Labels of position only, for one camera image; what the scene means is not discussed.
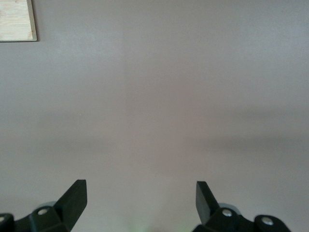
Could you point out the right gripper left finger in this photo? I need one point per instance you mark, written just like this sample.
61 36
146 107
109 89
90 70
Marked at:
68 210

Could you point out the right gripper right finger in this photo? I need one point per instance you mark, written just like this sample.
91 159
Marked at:
208 210

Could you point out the bamboo cutting board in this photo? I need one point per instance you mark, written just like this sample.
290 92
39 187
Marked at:
14 21

